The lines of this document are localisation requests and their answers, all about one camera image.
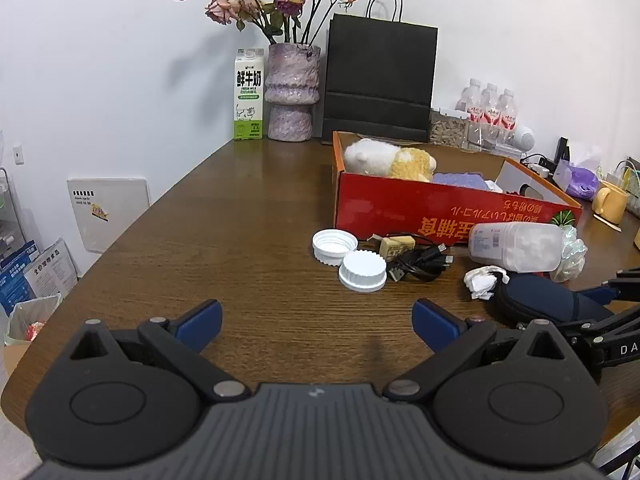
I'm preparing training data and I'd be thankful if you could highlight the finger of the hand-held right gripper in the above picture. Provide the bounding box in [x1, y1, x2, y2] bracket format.
[580, 269, 640, 307]
[555, 305, 640, 347]

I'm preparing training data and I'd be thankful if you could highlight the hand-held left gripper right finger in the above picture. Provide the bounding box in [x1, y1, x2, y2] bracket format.
[382, 298, 573, 403]

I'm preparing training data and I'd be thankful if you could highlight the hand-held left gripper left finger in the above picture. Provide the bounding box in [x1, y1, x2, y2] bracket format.
[67, 299, 252, 403]

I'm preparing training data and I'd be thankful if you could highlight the clear crinkled plastic bag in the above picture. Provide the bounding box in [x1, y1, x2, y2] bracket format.
[550, 223, 587, 284]

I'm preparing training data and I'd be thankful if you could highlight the black thin cable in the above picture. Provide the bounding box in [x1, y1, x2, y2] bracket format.
[367, 232, 454, 284]

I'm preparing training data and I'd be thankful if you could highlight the navy zip case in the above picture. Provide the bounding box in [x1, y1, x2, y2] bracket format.
[492, 272, 616, 332]

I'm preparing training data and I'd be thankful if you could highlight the white tissue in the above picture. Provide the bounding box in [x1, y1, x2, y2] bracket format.
[462, 266, 511, 302]

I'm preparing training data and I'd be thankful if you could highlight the yellow charger block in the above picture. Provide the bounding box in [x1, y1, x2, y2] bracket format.
[380, 236, 417, 261]

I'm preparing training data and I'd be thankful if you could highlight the white ridged jar lid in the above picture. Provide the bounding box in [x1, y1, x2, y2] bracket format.
[312, 229, 359, 267]
[338, 251, 389, 294]

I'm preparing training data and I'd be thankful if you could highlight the clear cotton swab container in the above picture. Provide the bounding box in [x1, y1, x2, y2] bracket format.
[467, 221, 565, 274]

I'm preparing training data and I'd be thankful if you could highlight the red cardboard box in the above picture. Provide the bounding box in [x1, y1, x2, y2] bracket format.
[331, 130, 584, 252]

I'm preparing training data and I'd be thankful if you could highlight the purple woven pouch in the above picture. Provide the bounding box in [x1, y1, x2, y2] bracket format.
[432, 171, 493, 192]

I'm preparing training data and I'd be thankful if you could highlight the white yellow plush toy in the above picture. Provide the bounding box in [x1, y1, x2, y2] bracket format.
[343, 138, 438, 184]

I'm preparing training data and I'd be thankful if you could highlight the brown wooden desktop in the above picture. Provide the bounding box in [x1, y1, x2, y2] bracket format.
[0, 130, 640, 461]

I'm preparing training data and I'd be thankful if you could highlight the wooden stick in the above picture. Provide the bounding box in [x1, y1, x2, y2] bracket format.
[592, 212, 624, 234]

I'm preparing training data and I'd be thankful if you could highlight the yellow mug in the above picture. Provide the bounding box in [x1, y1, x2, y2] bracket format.
[591, 180, 629, 224]

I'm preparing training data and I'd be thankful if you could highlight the purple tissue pack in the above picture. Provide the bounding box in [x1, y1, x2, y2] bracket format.
[554, 146, 604, 200]

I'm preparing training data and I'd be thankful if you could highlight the white power strip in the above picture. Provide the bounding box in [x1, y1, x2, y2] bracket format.
[520, 152, 556, 179]

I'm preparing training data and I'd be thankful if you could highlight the white board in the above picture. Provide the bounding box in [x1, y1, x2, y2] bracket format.
[66, 176, 151, 255]

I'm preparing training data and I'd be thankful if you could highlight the black stand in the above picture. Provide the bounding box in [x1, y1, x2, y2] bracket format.
[554, 137, 571, 176]

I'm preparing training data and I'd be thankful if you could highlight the white printed carton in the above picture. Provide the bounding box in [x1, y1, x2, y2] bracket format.
[24, 240, 79, 299]

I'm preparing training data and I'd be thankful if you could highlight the bin with plastic liner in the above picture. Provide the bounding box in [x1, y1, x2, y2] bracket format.
[5, 296, 64, 347]

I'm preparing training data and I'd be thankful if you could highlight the white round speaker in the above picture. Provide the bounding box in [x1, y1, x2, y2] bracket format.
[512, 122, 536, 151]

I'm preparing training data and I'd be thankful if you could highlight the blue printed carton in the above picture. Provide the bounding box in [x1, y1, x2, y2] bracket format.
[0, 241, 40, 314]

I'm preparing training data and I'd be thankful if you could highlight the brown cardboard carton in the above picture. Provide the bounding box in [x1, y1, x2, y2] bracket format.
[2, 342, 32, 377]

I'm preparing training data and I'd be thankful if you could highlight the clear seed container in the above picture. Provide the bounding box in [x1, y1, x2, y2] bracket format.
[430, 107, 471, 149]

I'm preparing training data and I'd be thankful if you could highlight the red label water bottle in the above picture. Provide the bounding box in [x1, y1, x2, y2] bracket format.
[478, 82, 501, 145]
[455, 78, 484, 143]
[496, 88, 519, 146]

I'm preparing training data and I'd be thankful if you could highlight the white green milk carton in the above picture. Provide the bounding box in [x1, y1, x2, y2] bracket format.
[233, 48, 266, 142]

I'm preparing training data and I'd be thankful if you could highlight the purple textured vase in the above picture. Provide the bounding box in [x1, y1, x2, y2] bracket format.
[264, 42, 322, 142]

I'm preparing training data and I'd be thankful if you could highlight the black paper bag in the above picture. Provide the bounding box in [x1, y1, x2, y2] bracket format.
[321, 0, 439, 144]

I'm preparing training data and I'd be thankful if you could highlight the metal wire rack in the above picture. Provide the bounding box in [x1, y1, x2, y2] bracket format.
[0, 167, 27, 252]

